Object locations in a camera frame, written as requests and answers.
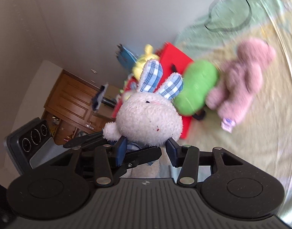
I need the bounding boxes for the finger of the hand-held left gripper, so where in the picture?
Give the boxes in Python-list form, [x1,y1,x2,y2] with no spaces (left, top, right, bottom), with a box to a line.
[113,147,163,178]
[63,132,107,149]

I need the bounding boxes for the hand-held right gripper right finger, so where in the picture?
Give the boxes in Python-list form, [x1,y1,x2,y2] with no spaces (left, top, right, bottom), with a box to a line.
[166,139,244,186]

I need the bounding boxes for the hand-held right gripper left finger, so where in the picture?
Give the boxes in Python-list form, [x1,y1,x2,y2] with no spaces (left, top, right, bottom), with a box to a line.
[51,137,128,188]

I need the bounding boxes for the white plush rabbit checked ears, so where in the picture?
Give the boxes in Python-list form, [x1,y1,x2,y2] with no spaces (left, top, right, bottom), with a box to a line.
[103,58,184,178]

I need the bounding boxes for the green plush toy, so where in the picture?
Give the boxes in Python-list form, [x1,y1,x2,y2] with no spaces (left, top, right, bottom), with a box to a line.
[173,60,220,122]

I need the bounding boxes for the yellow plush tiger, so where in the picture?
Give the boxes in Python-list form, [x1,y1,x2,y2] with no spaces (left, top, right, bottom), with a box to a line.
[133,44,161,80]

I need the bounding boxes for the red cardboard box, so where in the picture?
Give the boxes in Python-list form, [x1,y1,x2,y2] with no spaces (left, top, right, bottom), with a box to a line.
[113,42,196,140]

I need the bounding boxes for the pink plush bunny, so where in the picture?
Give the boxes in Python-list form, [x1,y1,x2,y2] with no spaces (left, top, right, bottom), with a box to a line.
[205,38,277,133]

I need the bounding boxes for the wooden cabinet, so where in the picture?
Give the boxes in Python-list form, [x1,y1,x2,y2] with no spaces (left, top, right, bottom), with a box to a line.
[43,69,119,146]

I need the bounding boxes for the small standing mirror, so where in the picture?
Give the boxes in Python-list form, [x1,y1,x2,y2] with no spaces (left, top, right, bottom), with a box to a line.
[92,83,109,111]

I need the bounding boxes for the green cartoon bedsheet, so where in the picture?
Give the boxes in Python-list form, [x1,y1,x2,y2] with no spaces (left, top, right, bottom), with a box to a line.
[175,0,292,220]

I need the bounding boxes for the blue toy piece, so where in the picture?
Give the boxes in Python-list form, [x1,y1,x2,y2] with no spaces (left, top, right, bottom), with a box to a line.
[116,43,137,72]

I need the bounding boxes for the black charging cable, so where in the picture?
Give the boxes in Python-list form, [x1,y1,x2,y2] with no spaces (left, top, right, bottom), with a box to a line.
[204,0,253,32]

